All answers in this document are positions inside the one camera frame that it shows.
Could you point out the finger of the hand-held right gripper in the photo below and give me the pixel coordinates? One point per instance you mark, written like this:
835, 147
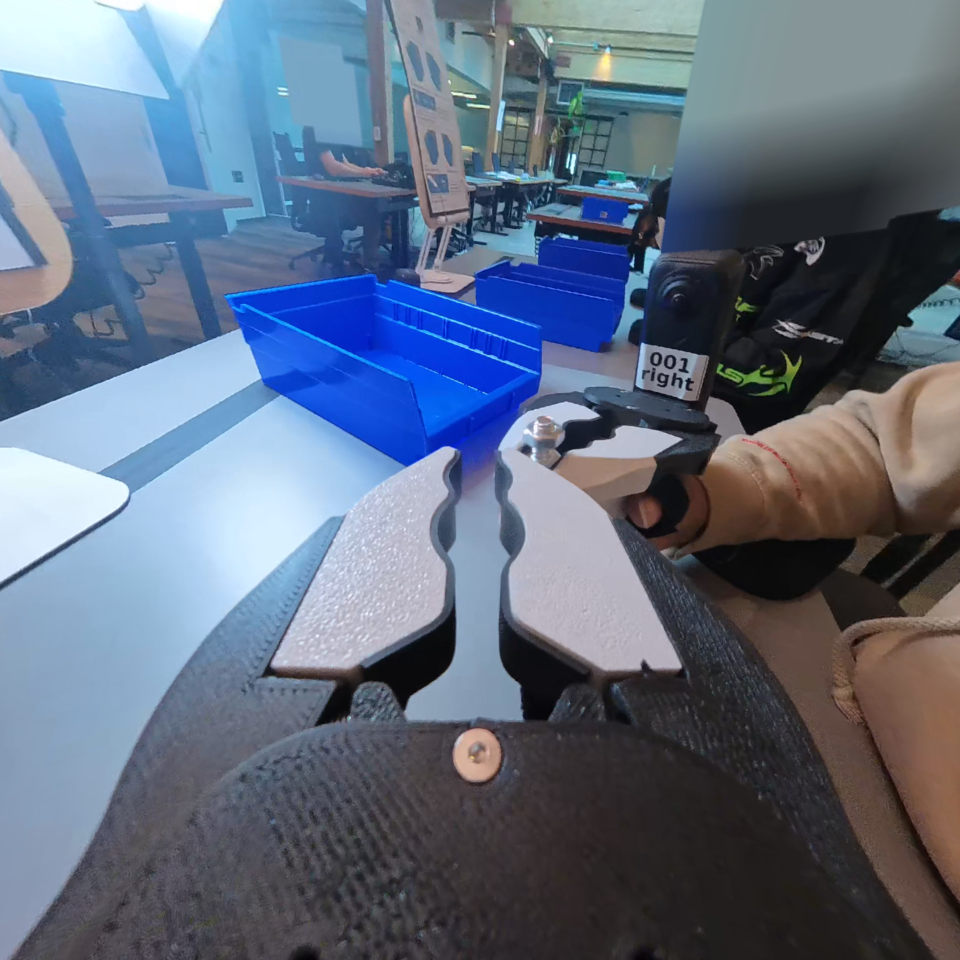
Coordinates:
514, 433
615, 465

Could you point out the wooden desk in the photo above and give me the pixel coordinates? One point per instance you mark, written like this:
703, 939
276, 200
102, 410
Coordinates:
555, 217
187, 201
337, 185

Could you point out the cardboard instruction board stand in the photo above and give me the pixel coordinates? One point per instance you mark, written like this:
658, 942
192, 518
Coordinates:
427, 90

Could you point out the white instruction sign stand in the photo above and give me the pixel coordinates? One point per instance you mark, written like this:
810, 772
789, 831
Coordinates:
45, 502

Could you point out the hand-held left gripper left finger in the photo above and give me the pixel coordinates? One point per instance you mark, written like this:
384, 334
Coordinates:
367, 577

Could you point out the row of wooden desks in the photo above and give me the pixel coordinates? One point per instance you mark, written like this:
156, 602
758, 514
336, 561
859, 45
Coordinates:
510, 184

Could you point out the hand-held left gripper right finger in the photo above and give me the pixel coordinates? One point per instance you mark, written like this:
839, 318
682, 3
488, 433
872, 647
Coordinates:
592, 585

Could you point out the blue plastic bin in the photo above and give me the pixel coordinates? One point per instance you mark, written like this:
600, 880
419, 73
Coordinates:
547, 315
604, 211
585, 259
360, 360

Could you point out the person's right hand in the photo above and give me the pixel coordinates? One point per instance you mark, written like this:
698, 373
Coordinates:
645, 514

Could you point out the short silver hex bolt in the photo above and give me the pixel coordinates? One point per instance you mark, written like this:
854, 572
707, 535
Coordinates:
536, 452

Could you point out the person's right forearm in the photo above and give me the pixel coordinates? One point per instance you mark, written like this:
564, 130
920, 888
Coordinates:
810, 480

